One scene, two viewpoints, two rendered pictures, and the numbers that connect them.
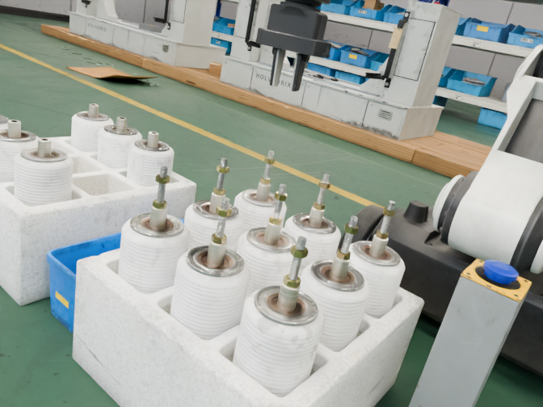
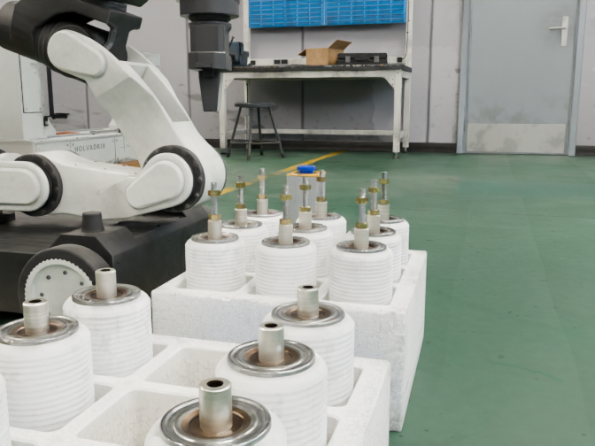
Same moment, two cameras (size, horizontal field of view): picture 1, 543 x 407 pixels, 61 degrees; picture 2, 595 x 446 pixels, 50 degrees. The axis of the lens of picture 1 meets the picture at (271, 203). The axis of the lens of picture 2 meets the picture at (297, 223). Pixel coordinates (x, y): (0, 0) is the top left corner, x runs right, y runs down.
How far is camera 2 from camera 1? 1.42 m
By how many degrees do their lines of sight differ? 103
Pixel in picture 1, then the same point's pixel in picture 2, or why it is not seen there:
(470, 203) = (205, 163)
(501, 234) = (220, 173)
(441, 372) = not seen: hidden behind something
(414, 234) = (124, 235)
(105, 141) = (88, 351)
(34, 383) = (449, 434)
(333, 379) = not seen: hidden behind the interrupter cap
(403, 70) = not seen: outside the picture
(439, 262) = (152, 240)
